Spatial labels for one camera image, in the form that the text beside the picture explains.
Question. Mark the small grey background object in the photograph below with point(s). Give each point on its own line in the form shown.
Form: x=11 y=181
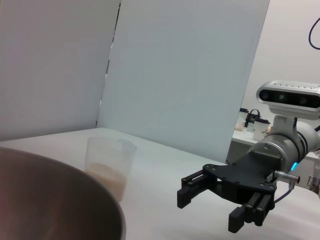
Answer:
x=315 y=183

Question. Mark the clear plastic container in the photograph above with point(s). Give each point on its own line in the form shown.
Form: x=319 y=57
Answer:
x=241 y=120

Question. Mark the white uncooked rice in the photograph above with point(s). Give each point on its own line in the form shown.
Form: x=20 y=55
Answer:
x=112 y=177

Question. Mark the white backdrop panel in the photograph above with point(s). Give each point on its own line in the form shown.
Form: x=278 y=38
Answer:
x=50 y=62
x=175 y=75

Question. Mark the clear plastic measuring cup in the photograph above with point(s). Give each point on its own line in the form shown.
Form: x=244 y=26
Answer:
x=110 y=155

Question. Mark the stainless steel mixing bowl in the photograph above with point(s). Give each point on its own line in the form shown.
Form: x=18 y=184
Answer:
x=50 y=200

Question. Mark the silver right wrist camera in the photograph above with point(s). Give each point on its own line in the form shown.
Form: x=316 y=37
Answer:
x=287 y=97

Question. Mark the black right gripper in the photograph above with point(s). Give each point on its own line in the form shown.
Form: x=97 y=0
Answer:
x=240 y=175

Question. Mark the paper cup with black lid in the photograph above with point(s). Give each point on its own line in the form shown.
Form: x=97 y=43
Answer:
x=262 y=131

